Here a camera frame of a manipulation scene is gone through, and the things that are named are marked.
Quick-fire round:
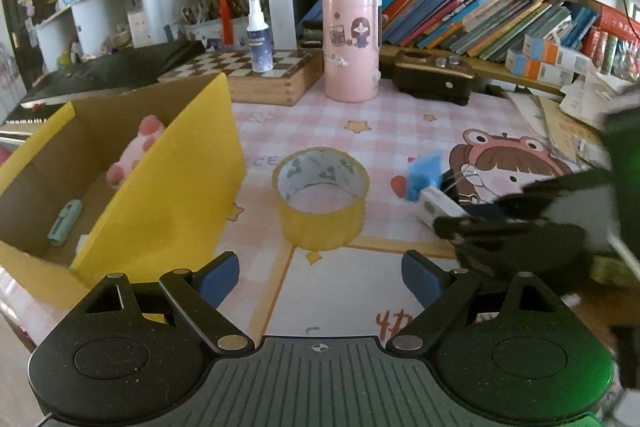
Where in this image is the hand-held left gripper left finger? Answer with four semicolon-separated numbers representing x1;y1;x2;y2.
65;251;253;354

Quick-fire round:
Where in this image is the dark brown wooden box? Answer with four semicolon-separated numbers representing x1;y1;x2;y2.
391;50;476;106

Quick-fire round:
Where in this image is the mint green small case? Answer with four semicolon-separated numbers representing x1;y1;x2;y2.
47;199;84;247

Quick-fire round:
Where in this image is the pile of loose papers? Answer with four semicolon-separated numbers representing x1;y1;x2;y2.
505;72;640;168

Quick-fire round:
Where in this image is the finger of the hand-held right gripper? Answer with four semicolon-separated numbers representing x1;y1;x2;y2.
434;215;507;258
467;180;557;222

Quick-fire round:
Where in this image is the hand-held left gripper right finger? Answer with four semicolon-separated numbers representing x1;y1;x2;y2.
385;250;577;353

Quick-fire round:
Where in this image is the white tube with blue fluff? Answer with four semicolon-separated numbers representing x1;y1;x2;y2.
405;152;471;229

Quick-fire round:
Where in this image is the orange white carton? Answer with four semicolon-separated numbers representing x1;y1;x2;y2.
505;49;576;86
522;34;594;74

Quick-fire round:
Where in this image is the yellow packing tape roll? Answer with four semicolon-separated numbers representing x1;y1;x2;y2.
272;147;371;252

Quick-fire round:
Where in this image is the white pen holder with brushes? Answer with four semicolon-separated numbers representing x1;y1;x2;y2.
182;2;223;42
231;0;251;44

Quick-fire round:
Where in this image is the pink cylindrical container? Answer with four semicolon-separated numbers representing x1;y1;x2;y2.
321;0;383;102

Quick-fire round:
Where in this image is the pink plush pig toy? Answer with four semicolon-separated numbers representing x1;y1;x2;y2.
106;116;168;192

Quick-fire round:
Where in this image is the yellow cardboard box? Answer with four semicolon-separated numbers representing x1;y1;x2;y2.
0;72;247;311

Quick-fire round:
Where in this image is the row of colourful books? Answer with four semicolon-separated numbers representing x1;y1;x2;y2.
302;0;601;64

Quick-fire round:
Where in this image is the red printed box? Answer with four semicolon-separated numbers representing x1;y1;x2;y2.
582;4;640;78

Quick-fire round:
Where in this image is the black binder clip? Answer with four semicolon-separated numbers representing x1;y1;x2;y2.
440;172;496;220

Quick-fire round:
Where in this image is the white spray bottle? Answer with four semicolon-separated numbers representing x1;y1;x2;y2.
246;0;274;74

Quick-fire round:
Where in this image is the red tassel ornament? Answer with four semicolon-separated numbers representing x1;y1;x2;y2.
215;0;236;46

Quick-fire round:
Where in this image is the wooden chessboard box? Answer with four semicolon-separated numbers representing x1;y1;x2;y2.
159;48;325;106

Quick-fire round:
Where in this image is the pink checkered desktop mat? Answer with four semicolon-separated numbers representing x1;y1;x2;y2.
0;72;617;348

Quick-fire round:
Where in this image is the white red small carton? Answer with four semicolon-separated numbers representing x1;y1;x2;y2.
127;9;151;48

